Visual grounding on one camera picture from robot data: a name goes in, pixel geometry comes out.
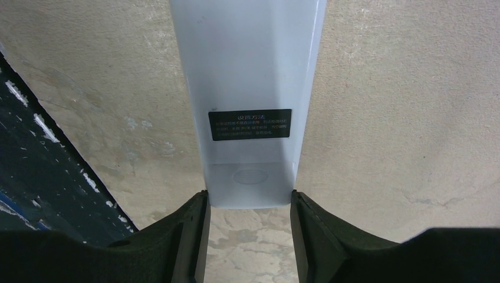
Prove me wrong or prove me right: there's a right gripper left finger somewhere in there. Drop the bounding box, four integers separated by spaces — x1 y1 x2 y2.
1 190 210 282

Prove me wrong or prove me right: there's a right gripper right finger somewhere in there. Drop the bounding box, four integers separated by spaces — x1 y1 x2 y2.
291 191 499 282

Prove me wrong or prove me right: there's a white red remote control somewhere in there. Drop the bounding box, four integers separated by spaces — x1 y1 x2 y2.
169 0 328 210

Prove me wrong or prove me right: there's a white battery cover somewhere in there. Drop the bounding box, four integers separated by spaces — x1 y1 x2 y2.
205 162 296 209

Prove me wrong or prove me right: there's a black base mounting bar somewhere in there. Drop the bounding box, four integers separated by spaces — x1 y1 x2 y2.
1 58 137 246

